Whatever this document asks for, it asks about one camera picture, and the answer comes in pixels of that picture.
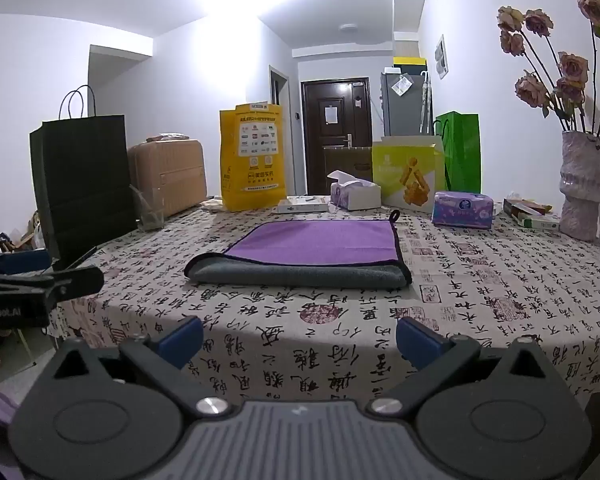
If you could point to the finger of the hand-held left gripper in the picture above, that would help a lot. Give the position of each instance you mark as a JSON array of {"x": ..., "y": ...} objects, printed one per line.
[
  {"x": 65, "y": 281},
  {"x": 25, "y": 262}
]

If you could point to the white tissue box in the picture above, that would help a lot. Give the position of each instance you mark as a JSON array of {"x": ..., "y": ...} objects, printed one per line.
[{"x": 356, "y": 195}]

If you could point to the round ceiling light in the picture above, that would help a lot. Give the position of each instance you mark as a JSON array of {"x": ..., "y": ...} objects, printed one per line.
[{"x": 349, "y": 27}]

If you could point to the green paper bag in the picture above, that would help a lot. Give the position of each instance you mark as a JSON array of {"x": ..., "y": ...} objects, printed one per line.
[{"x": 464, "y": 155}]

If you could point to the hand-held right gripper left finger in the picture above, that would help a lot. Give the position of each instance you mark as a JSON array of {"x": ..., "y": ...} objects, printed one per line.
[{"x": 182, "y": 341}]

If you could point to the wall panel box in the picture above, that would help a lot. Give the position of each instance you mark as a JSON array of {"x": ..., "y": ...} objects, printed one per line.
[{"x": 441, "y": 57}]

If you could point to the purple tissue pack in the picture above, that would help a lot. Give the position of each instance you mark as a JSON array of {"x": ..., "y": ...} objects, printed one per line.
[{"x": 462, "y": 208}]

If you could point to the flat white box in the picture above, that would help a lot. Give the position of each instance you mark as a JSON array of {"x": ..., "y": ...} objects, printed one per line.
[{"x": 302, "y": 205}]

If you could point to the dried pink roses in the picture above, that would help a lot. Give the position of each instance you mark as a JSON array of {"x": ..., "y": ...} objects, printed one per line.
[{"x": 572, "y": 67}]

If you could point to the beige suitcase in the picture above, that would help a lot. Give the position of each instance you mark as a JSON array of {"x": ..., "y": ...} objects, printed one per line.
[{"x": 170, "y": 175}]

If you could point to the white textured vase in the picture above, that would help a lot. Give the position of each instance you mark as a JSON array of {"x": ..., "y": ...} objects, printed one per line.
[{"x": 582, "y": 185}]

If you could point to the yellow printed bag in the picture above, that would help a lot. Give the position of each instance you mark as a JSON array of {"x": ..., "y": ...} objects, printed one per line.
[{"x": 251, "y": 170}]

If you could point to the clear glass cup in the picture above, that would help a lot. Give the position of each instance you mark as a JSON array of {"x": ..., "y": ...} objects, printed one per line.
[{"x": 150, "y": 212}]

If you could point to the calligraphy printed tablecloth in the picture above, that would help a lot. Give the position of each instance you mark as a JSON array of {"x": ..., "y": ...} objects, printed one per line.
[{"x": 490, "y": 310}]

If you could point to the purple and grey towel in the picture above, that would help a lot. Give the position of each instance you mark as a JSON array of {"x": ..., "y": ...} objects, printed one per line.
[{"x": 320, "y": 245}]

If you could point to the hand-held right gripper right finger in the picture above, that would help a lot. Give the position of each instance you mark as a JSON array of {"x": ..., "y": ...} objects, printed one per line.
[{"x": 416, "y": 341}]

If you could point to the black paper bag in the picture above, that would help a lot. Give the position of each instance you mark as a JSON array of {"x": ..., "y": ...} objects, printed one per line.
[{"x": 80, "y": 185}]

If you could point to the brown cardboard box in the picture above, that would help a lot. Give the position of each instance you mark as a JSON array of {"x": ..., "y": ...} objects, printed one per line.
[{"x": 347, "y": 160}]

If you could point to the yellow-green gift bag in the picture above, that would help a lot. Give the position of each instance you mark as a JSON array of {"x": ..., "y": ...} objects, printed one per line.
[{"x": 405, "y": 175}]

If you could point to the grey refrigerator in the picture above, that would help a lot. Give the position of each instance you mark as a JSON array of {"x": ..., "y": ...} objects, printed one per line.
[{"x": 402, "y": 110}]

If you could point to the floor clutter pile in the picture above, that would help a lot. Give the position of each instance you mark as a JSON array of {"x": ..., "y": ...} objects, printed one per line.
[{"x": 22, "y": 235}]

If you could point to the yellow and black box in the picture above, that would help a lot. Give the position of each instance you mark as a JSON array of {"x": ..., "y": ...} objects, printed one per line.
[{"x": 410, "y": 64}]

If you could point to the dark brown door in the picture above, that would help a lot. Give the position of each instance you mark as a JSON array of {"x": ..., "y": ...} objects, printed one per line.
[{"x": 337, "y": 135}]

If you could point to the small boxes near vase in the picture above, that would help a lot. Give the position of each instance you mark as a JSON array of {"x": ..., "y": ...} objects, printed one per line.
[{"x": 532, "y": 216}]

